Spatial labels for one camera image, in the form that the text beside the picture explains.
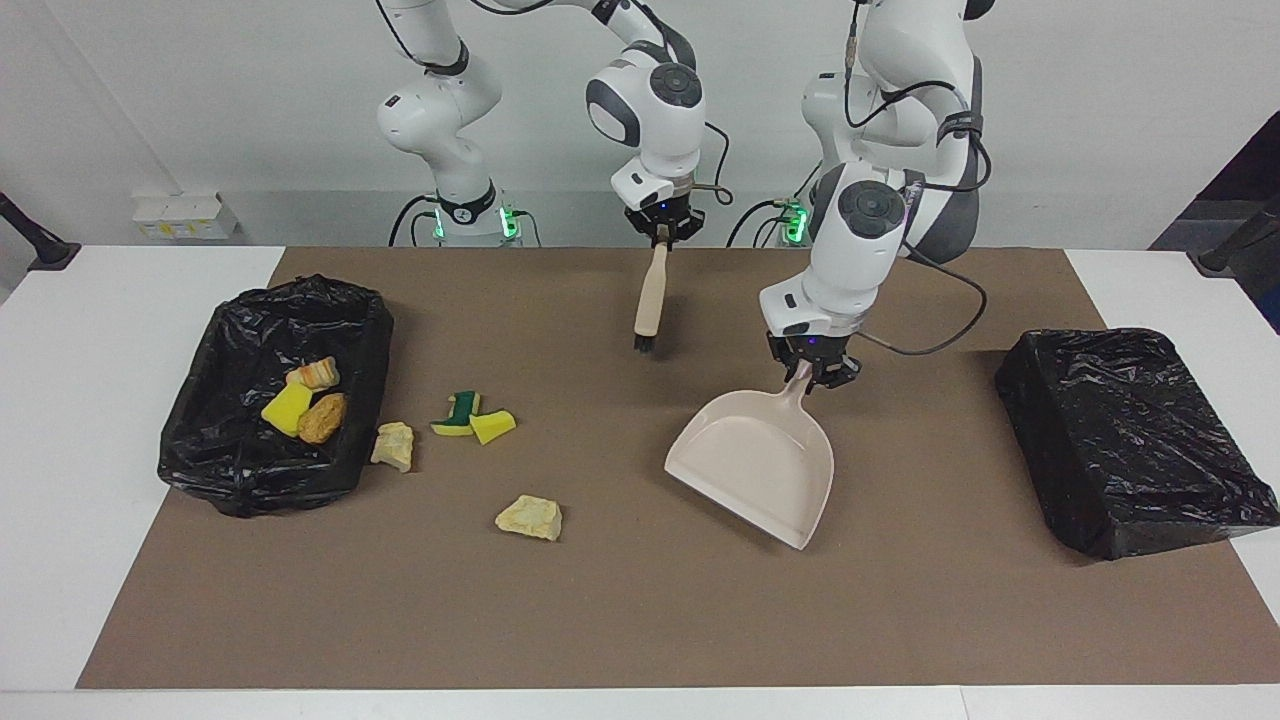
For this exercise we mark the large pale yellow foam chunk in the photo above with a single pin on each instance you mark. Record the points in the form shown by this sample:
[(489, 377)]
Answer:
[(528, 518)]

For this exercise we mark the white power strip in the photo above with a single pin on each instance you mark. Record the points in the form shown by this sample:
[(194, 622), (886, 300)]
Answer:
[(185, 215)]

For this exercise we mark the large yellow sponge wedge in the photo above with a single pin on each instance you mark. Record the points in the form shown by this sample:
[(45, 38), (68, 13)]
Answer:
[(285, 410)]

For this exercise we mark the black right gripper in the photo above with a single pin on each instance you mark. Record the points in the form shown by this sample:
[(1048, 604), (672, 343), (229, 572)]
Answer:
[(665, 215)]

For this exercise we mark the small beige foam chunk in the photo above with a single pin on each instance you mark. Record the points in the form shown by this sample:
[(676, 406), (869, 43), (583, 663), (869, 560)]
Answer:
[(393, 447)]

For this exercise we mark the beige plastic dustpan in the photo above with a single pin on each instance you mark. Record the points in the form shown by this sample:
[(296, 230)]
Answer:
[(750, 470)]

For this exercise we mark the brown table mat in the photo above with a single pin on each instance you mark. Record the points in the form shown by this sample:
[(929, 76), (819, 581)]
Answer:
[(640, 620)]

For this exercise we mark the small yellow sponge wedge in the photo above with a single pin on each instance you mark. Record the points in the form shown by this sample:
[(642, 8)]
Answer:
[(492, 426)]

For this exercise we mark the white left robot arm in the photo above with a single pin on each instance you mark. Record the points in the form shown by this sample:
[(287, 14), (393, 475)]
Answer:
[(850, 270)]

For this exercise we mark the green and yellow sponge piece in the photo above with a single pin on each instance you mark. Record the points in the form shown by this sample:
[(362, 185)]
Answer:
[(458, 412)]

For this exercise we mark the open bin with black bag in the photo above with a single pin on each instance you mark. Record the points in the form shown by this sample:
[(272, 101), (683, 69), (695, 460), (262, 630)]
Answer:
[(230, 450)]

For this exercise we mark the brown bread roll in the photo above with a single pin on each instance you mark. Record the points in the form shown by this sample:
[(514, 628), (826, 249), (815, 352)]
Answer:
[(322, 420)]

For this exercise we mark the orange striped bread piece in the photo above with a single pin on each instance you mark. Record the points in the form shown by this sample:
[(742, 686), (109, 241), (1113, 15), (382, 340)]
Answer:
[(315, 373)]

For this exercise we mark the black stand foot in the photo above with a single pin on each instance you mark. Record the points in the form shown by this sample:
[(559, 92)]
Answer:
[(40, 245), (1235, 245)]

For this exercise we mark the bin wrapped in black bag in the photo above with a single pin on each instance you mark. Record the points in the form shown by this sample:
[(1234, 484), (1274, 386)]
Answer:
[(1120, 440)]

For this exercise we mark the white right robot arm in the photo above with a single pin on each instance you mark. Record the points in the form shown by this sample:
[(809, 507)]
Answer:
[(660, 140)]

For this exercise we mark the beige brush with black bristles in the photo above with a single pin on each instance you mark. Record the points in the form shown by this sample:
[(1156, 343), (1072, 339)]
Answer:
[(650, 295)]

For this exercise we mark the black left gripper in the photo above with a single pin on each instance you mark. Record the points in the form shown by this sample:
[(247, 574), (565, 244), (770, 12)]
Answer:
[(815, 347)]

